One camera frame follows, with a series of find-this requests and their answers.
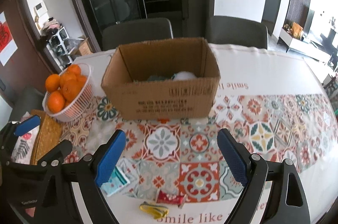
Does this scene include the teal tissue pack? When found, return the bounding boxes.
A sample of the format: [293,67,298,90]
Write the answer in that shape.
[101,166,130,197]

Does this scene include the white plush bunny toy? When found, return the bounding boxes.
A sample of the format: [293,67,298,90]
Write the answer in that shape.
[172,71,197,81]

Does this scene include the yellow woven mat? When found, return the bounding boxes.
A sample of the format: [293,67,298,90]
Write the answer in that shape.
[30,109,62,165]

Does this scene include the orange fruit front left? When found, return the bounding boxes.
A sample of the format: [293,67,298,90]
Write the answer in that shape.
[47,91,66,113]

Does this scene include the orange fruit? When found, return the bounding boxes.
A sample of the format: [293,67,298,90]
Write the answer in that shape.
[62,79,82,102]
[47,91,66,113]
[45,74,60,93]
[67,64,81,75]

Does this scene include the orange fruit left upper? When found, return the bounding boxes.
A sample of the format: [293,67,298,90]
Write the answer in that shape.
[45,74,60,93]

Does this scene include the white plastic fruit basket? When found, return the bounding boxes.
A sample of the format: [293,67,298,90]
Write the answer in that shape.
[42,64,93,122]

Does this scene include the orange fruit centre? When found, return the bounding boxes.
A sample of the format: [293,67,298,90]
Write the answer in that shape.
[62,79,82,102]

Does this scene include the patterned table cloth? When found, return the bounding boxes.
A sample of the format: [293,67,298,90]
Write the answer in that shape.
[63,44,337,223]

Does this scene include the red candy wrapper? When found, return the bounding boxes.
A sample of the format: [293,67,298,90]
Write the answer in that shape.
[155,189,187,208]

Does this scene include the orange fruit top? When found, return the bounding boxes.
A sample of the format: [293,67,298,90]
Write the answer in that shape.
[67,64,81,75]

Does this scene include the red paper door poster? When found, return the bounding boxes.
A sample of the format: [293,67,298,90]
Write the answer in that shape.
[0,12,18,66]

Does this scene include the white shoe rack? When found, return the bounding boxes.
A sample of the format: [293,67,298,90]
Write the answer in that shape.
[46,27,73,71]

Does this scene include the small floor cardboard box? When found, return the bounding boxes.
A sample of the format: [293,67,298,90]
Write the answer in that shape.
[70,38,93,56]

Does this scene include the dark green knitted cloth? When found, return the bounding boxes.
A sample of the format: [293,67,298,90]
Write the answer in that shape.
[147,75,172,82]

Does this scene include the brown cardboard box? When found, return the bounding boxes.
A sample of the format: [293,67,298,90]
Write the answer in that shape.
[101,37,221,120]

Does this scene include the dark chair right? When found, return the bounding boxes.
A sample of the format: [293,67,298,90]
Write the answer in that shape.
[205,16,268,49]

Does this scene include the dark chair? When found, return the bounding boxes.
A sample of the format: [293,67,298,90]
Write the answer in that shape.
[102,17,174,51]
[205,16,268,49]

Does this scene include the white tv console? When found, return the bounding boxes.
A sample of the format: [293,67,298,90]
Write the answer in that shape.
[278,29,337,64]

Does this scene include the dark chair left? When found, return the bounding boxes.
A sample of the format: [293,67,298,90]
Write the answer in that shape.
[102,17,174,51]

